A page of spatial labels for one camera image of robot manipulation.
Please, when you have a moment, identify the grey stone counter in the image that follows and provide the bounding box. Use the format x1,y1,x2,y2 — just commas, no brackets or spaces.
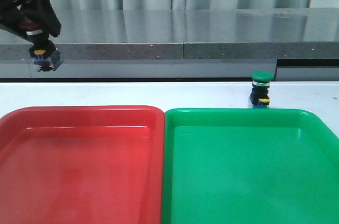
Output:
1,8,338,82

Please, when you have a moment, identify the red mushroom push button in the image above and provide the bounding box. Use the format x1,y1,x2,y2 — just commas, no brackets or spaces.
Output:
19,19,63,71

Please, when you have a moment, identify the red plastic tray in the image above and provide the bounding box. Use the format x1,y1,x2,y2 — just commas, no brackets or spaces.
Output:
1,106,165,223

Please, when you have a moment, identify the green plastic tray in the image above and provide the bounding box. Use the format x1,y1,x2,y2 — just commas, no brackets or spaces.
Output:
161,109,338,223

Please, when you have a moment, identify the green mushroom push button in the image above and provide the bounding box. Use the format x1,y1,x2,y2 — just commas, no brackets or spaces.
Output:
248,70,274,109

